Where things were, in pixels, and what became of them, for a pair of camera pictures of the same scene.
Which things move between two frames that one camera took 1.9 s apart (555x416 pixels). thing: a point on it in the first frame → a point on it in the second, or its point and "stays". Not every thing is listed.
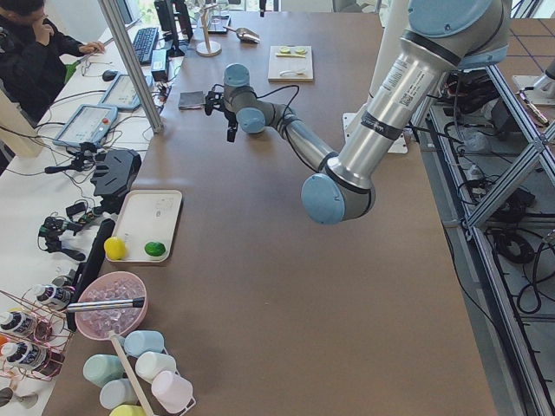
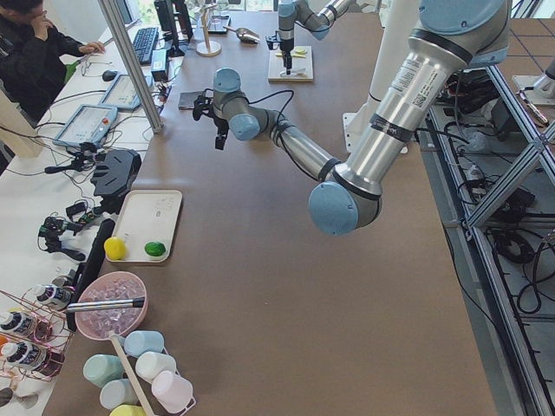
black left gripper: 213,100 → 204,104
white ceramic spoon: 290,73 stays
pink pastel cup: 173,392 stays
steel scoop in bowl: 76,307 stays
